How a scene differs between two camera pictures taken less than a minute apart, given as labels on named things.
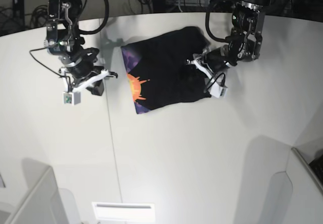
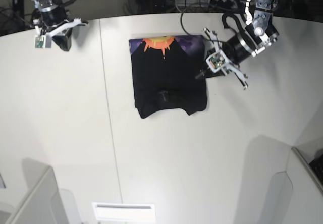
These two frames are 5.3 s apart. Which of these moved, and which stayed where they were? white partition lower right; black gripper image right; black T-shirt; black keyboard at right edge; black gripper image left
Moved: black gripper image left; black T-shirt; black gripper image right
Stayed: white partition lower right; black keyboard at right edge
